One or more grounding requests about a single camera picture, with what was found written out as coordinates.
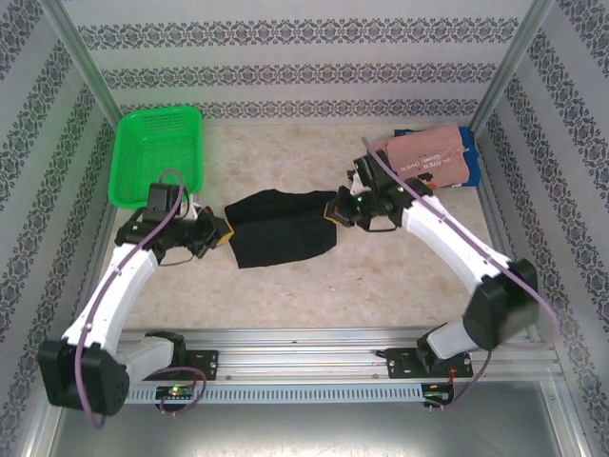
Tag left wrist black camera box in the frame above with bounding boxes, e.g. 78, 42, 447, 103
146, 183, 185, 223

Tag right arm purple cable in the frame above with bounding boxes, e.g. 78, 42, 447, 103
361, 136, 563, 413

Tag slotted grey cable duct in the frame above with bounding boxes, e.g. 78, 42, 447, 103
123, 383, 425, 404

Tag aluminium rail frame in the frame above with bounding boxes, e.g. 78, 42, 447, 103
113, 326, 560, 383

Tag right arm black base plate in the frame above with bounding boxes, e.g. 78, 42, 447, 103
384, 346, 475, 380

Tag pink t-shirt with pixel print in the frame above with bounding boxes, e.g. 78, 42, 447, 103
372, 124, 470, 190

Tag black t-shirt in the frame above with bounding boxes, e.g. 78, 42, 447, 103
223, 188, 340, 270

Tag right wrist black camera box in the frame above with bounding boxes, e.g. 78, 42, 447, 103
352, 154, 389, 194

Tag aluminium corner post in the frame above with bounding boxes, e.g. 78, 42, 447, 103
40, 0, 126, 126
468, 0, 556, 139

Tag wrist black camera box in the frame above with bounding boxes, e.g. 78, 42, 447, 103
352, 154, 389, 194
146, 183, 185, 223

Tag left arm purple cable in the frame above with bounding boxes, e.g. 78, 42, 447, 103
75, 169, 208, 430

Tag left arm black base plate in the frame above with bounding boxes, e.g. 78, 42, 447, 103
137, 349, 220, 382

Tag blue t-shirt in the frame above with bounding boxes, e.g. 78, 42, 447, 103
393, 126, 481, 189

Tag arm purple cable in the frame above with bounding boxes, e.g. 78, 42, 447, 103
75, 169, 208, 430
361, 136, 563, 413

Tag green plastic basket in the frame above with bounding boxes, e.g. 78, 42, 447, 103
107, 105, 206, 210

